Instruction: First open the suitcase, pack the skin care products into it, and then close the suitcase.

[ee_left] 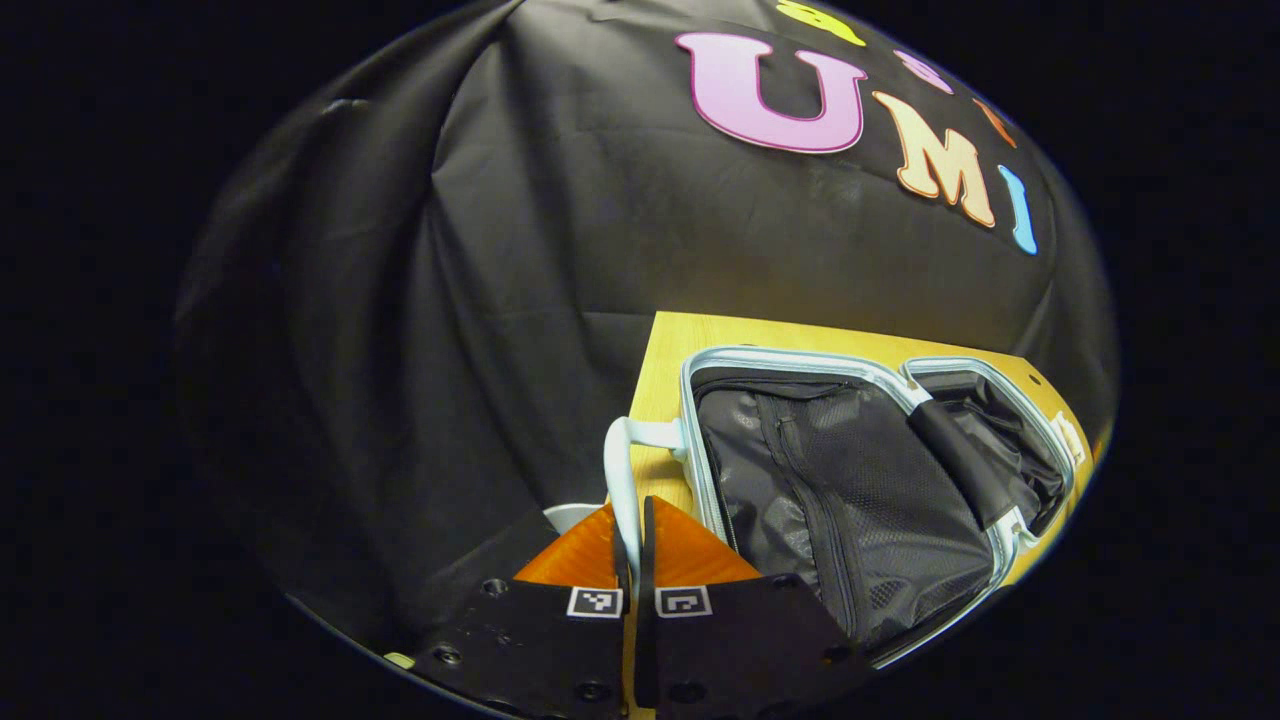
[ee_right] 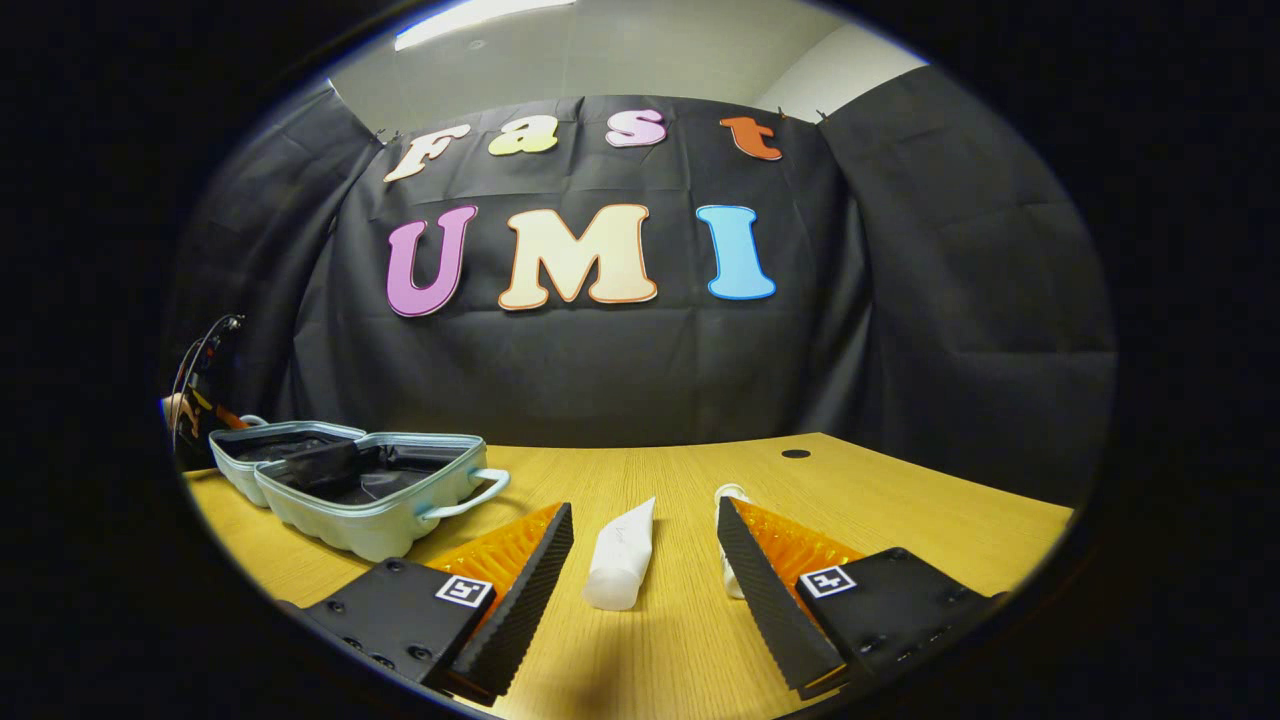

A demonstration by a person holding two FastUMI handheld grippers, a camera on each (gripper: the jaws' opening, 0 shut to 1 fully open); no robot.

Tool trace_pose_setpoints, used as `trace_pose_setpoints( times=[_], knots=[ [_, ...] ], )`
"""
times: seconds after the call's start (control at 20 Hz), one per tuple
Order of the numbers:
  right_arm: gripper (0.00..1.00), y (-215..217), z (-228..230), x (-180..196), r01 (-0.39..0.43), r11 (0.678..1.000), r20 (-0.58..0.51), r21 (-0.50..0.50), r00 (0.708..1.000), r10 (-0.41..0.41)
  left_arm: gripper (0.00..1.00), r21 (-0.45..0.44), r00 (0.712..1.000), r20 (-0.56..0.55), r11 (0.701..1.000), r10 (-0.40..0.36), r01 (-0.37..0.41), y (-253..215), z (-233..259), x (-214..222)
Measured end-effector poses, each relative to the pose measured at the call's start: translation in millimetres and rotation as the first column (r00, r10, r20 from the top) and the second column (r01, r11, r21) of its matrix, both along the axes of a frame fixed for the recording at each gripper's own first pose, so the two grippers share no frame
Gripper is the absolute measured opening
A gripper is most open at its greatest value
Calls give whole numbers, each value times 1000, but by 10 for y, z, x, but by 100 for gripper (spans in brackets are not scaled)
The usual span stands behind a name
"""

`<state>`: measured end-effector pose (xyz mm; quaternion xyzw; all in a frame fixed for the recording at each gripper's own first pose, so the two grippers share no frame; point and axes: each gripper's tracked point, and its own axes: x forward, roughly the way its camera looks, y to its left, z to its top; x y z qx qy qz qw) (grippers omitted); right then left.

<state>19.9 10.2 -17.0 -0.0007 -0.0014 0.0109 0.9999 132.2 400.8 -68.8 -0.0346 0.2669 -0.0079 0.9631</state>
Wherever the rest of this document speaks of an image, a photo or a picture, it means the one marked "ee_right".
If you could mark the white squeeze tube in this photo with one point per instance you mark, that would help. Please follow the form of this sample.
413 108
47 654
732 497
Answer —
620 560

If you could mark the light blue suitcase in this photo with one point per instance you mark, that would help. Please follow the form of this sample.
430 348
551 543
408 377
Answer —
380 525

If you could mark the ceiling light panel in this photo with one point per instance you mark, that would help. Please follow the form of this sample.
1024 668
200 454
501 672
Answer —
470 18

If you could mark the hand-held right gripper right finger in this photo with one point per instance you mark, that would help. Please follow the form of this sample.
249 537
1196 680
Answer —
770 600

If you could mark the white pump bottle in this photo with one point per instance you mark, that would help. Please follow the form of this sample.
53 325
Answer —
731 575

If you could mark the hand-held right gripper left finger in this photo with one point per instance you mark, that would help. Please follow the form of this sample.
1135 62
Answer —
520 590

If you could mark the black backdrop cloth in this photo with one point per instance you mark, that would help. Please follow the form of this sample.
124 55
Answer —
650 370

